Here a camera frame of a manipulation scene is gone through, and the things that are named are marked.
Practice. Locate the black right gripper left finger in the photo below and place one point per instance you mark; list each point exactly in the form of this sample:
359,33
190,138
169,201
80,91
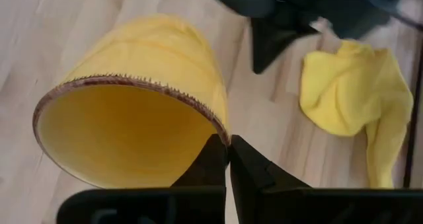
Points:
211,168

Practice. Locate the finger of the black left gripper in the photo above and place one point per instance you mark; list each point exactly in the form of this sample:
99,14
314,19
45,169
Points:
271,42

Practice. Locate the yellow mug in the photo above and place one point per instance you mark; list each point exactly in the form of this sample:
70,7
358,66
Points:
132,134

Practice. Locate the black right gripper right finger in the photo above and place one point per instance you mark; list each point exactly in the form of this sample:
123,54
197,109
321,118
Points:
251,174

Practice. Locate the yellow cloth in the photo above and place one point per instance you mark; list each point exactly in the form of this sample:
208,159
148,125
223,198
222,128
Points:
347,92

